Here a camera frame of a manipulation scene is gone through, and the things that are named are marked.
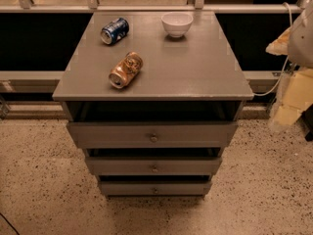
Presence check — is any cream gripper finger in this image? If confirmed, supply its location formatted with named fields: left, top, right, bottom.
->
left=265, top=28, right=291, bottom=56
left=269, top=67, right=313, bottom=128

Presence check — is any grey top drawer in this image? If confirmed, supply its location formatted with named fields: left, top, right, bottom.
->
left=67, top=121, right=238, bottom=149

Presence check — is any grey drawer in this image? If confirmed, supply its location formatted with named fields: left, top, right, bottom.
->
left=67, top=121, right=238, bottom=149
left=85, top=157, right=222, bottom=175
left=99, top=181, right=212, bottom=196

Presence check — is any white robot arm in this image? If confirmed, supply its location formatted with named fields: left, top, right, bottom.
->
left=266, top=3, right=313, bottom=126

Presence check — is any grey drawer cabinet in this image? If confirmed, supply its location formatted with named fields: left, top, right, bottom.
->
left=53, top=12, right=253, bottom=184

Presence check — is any grey bottom drawer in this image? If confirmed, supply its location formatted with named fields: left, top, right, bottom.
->
left=99, top=181, right=212, bottom=196

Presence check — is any grey middle drawer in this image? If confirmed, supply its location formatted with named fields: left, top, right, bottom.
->
left=85, top=157, right=222, bottom=175

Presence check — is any white ceramic bowl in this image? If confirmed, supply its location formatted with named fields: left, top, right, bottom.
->
left=161, top=12, right=194, bottom=38

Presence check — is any gold soda can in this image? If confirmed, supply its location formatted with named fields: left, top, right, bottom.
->
left=109, top=52, right=143, bottom=89

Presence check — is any blue soda can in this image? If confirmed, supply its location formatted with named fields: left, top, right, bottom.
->
left=101, top=18, right=129, bottom=45

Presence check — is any white cable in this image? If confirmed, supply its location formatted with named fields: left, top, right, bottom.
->
left=253, top=2, right=293, bottom=98

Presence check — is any metal railing frame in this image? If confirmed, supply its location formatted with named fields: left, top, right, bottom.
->
left=0, top=0, right=313, bottom=95

